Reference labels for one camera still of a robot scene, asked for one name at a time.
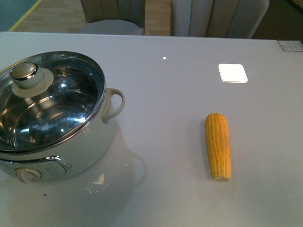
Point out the left beige upholstered chair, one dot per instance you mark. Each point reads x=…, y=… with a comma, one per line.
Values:
x=114, y=17

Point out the glass pot lid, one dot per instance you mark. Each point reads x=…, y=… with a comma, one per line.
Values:
x=31, y=122

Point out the white electric cooking pot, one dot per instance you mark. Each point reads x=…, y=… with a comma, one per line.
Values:
x=73, y=155

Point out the yellow corn cob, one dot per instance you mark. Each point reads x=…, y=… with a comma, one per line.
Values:
x=218, y=147

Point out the table corner label sticker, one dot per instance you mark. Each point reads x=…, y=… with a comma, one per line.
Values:
x=287, y=45

